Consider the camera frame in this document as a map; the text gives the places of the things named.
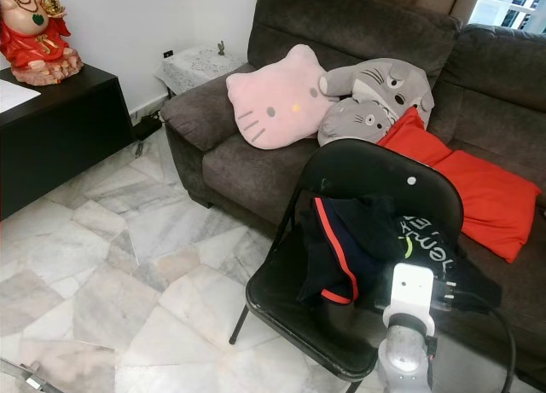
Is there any black shirt green logo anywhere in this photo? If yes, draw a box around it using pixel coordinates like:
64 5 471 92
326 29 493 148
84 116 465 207
384 212 504 313

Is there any navy shorts red stripe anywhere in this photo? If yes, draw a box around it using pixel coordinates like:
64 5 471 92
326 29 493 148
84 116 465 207
297 195 402 307

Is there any black folding chair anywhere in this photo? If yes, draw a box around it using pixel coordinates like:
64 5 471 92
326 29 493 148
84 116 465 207
229 139 466 385

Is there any red cushion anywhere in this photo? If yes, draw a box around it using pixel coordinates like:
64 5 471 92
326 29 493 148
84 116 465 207
378 106 543 264

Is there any small grey Totoro plush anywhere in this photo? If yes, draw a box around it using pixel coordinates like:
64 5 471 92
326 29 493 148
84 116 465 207
317 99 398 148

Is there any dark grey fabric sofa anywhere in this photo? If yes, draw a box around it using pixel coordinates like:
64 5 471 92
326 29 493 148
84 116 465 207
160 0 546 385

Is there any large grey Totoro plush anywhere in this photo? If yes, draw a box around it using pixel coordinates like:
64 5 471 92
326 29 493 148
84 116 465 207
320 58 436 130

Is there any pink cat face cushion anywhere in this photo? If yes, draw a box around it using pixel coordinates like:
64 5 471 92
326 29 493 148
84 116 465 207
226 43 340 151

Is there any white paper sheet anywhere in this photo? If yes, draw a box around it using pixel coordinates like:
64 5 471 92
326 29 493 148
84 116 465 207
0 78 42 114

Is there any black TV console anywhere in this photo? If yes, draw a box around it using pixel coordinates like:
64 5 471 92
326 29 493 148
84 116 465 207
0 65 135 222

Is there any black power strip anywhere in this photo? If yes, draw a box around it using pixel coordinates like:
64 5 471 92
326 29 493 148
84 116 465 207
132 112 163 142

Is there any side table lace cloth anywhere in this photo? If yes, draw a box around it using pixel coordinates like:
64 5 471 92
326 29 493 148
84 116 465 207
154 45 244 98

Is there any red laughing Buddha statue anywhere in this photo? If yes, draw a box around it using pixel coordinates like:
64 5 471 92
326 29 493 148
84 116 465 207
0 0 84 87

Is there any bright window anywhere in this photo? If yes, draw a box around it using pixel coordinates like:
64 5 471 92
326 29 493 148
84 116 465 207
469 0 546 34

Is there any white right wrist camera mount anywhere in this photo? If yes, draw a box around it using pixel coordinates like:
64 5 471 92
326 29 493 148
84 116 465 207
382 263 436 338

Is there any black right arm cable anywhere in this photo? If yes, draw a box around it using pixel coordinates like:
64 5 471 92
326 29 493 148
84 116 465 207
433 278 519 393

